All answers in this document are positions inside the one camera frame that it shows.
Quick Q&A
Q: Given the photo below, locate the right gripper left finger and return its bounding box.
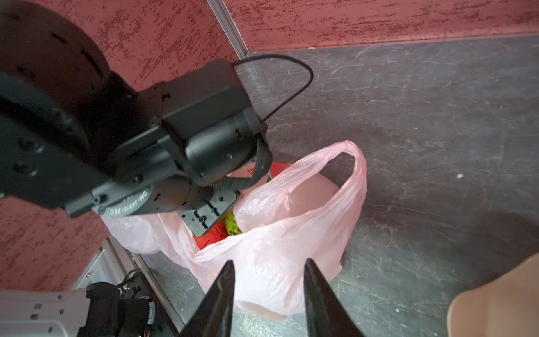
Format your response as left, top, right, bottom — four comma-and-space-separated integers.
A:
180, 261, 235, 337

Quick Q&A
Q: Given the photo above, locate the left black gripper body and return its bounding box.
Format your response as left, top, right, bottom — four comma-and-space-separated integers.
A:
63, 174, 240, 237

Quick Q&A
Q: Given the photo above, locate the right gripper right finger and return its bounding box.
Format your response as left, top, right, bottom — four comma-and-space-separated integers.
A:
303, 258, 364, 337

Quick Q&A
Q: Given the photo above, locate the pink translucent plastic bag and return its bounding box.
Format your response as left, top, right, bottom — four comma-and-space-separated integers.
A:
103, 140, 367, 320

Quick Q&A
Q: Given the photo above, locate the pink faceted plastic bowl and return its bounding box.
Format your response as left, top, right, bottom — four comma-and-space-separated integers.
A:
447, 254, 538, 336

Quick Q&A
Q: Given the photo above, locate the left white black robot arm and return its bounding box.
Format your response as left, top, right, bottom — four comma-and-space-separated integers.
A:
1, 1, 265, 235

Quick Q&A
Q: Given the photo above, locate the fake red apple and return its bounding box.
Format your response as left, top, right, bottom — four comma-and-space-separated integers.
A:
193, 162, 290, 249

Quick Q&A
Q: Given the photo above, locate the fake green fruit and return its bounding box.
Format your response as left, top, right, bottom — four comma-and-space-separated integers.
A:
225, 211, 242, 236

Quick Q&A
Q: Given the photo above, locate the thin black left cable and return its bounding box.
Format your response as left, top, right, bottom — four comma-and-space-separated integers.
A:
232, 53, 315, 124

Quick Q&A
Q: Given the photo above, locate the left aluminium corner post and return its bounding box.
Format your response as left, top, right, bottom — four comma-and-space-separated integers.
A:
207, 0, 249, 59

